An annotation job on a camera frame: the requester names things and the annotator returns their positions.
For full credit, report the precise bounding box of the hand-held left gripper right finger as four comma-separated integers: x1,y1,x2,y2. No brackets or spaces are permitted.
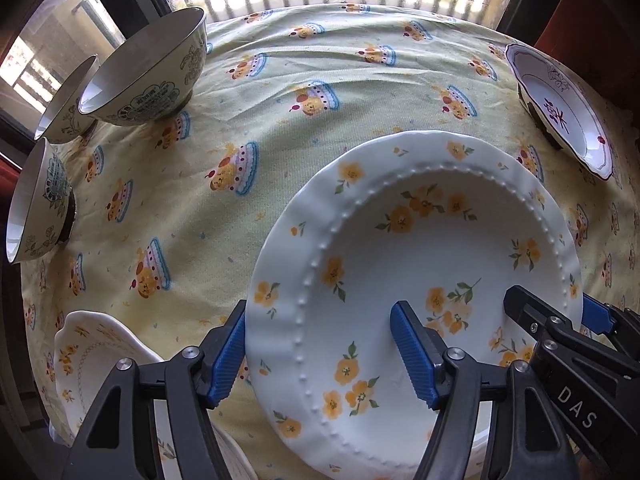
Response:
389,301,581,480

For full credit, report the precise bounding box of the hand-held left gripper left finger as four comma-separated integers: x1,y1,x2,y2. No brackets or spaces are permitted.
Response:
60,300,248,480

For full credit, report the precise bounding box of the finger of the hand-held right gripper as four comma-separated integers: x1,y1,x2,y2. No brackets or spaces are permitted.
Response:
502,285,566,356
580,295,640,361

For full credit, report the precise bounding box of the large yellow floral white plate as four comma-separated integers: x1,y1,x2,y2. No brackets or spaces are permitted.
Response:
246,130,585,480

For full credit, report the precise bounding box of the white plate with red pattern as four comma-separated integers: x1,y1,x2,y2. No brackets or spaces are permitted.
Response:
504,42,615,182

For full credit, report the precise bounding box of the cream floral bowl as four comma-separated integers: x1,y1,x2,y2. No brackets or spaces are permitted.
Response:
6,137,77,264
77,7,208,127
34,54,101,145

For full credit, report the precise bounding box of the small yellow floral white plate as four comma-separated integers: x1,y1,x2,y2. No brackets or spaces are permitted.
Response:
52,310,251,480

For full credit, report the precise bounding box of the yellow printed tablecloth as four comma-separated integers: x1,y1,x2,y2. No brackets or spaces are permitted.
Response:
20,2,640,480

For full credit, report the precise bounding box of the red curtain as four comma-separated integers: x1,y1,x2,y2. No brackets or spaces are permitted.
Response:
0,150,21,201
500,0,640,126

